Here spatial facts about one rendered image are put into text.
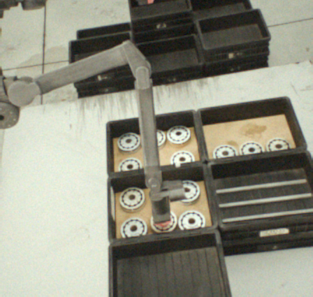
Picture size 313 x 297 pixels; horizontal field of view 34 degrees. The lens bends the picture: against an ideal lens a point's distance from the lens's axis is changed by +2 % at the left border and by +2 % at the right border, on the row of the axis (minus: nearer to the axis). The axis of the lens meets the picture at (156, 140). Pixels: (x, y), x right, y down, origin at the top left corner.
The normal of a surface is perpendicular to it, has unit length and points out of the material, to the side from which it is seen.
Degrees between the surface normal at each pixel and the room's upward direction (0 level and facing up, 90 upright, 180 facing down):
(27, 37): 0
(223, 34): 0
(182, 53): 0
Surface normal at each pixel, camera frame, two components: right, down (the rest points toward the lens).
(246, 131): -0.11, -0.65
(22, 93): 0.04, 0.33
